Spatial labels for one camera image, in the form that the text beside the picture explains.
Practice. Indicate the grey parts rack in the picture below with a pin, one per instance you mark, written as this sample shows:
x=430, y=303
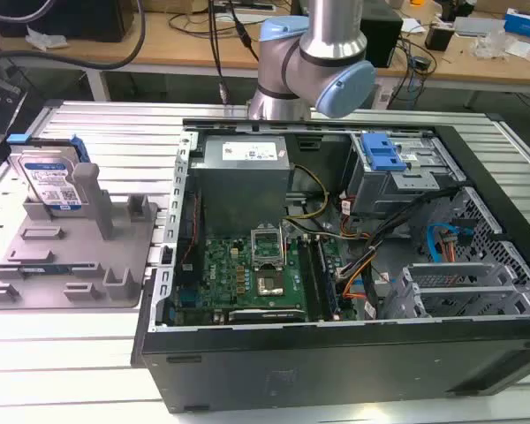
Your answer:
x=70, y=247

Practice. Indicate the hard disk in blue carrier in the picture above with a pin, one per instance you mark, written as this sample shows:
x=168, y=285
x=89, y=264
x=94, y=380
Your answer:
x=48, y=176

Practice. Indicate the black expansion slot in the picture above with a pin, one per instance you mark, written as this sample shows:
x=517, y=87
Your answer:
x=265, y=315

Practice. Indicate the blue white box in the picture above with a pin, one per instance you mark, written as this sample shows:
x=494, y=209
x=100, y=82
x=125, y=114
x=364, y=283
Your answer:
x=525, y=22

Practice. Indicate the black RAM slot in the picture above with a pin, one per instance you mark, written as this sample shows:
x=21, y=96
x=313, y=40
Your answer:
x=327, y=278
x=308, y=276

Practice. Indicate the green motherboard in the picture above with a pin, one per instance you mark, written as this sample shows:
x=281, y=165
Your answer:
x=247, y=274

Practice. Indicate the grey optical drive cage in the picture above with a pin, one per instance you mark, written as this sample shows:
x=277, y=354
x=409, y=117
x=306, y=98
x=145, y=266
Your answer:
x=402, y=176

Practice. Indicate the small black box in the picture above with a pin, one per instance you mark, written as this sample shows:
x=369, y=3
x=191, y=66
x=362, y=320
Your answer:
x=438, y=37

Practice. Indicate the black bag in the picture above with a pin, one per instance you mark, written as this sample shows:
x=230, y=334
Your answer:
x=0, y=101

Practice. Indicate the black monitor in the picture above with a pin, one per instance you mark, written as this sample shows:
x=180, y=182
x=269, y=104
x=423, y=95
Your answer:
x=62, y=17

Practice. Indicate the CPU socket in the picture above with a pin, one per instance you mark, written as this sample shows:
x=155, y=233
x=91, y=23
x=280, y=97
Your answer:
x=268, y=282

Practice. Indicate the grey disk bay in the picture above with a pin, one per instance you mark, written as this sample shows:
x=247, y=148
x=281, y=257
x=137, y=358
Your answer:
x=450, y=287

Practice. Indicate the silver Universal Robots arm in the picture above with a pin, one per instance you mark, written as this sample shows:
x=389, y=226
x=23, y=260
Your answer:
x=322, y=53

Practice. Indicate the grey power supply unit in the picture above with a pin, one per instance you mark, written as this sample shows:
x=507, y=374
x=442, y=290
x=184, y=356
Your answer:
x=240, y=185

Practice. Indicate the blue drive bay latch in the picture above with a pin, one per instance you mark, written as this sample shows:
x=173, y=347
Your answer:
x=382, y=152

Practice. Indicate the black open PC case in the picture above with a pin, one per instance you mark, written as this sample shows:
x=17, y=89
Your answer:
x=335, y=353

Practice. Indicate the wooden desk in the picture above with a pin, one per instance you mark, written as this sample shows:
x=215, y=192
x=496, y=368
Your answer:
x=291, y=48

